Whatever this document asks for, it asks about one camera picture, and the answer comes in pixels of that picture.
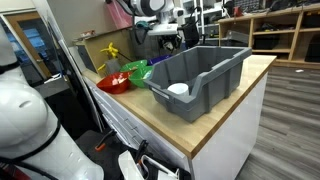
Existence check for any cardboard box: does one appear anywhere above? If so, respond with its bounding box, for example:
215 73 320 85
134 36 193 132
73 28 134 78

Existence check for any teal cloth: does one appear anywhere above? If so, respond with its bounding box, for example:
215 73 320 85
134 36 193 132
134 20 152 30

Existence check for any white mug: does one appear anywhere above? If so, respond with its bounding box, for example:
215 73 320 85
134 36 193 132
166 82 190 98

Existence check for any grey plastic tub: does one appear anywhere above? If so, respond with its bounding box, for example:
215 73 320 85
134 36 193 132
143 45 253 123

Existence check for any wooden door with window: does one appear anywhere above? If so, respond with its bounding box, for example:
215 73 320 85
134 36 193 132
5 11 54 81

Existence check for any green bowl with toys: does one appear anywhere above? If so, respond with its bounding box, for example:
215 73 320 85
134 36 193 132
128 65 155 89

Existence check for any metal cylinder cup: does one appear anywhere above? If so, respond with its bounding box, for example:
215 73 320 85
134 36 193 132
105 58 122 76

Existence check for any white drawer cabinet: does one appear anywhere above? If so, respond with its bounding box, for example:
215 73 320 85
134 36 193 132
83 73 269 180

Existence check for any large wooden shelving unit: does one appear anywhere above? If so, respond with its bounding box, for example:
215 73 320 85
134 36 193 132
217 3 320 67

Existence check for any black storage bin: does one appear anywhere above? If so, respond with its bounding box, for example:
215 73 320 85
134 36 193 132
253 34 282 51

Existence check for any black clamp with orange tip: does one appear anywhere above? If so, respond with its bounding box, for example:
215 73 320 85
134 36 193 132
94 129 118 152
134 139 150 165

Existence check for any black hanging bag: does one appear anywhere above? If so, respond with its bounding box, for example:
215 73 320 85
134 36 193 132
181 20 202 48

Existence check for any grey storage box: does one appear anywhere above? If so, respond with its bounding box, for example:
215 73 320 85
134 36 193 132
226 29 250 48

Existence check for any white plastic device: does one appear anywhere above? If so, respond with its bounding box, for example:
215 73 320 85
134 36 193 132
118 149 181 180

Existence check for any grey fabric bin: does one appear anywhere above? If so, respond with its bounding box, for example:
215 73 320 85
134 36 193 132
129 25 161 61

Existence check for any white and pink plush toy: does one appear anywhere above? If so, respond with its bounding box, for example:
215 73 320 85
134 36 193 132
111 73 129 85

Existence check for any red bowl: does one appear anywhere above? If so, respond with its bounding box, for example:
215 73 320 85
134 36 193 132
96 71 133 95

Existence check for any black robot table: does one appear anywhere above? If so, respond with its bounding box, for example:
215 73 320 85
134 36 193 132
74 129 192 180

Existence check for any red and white small box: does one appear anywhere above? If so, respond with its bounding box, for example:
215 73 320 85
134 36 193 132
79 29 97 38

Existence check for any red tool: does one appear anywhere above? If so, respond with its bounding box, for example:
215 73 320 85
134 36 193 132
233 5 244 18

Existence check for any blue bowl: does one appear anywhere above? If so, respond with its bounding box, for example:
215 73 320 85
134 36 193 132
147 54 174 66

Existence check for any red sheet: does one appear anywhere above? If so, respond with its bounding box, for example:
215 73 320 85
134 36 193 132
105 0 135 30

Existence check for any green bowl nearly empty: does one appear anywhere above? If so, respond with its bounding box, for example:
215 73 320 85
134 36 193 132
119 59 149 74

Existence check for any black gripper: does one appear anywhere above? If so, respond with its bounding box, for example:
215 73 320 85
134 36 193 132
158 32 184 51

